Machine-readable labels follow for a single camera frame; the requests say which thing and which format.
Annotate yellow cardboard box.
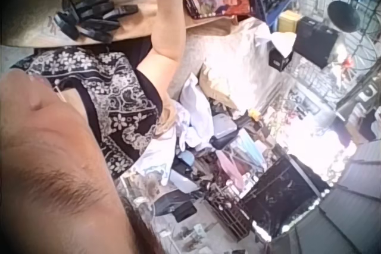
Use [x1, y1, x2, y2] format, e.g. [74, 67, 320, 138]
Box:
[277, 10, 299, 34]

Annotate wire grid rack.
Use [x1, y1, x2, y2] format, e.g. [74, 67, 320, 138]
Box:
[293, 0, 381, 112]

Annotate black slotted crate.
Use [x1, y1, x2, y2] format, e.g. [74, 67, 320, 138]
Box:
[204, 183, 254, 242]

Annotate large black bin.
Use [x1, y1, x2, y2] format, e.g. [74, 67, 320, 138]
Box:
[239, 155, 331, 240]

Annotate white plastic bag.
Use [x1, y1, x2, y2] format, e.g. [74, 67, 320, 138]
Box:
[135, 76, 215, 186]

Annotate pile of black plastic parts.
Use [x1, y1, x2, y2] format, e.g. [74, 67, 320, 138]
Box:
[53, 0, 139, 43]

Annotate small black tissue box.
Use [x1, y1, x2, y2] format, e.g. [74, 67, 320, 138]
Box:
[267, 32, 297, 72]

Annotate smartphone with red case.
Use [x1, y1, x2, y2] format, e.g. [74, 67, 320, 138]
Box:
[182, 0, 257, 20]

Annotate heap of clutter on floor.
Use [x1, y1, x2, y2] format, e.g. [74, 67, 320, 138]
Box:
[118, 57, 337, 254]

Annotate beige cardboard work board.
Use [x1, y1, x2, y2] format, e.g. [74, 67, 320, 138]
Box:
[5, 0, 239, 49]

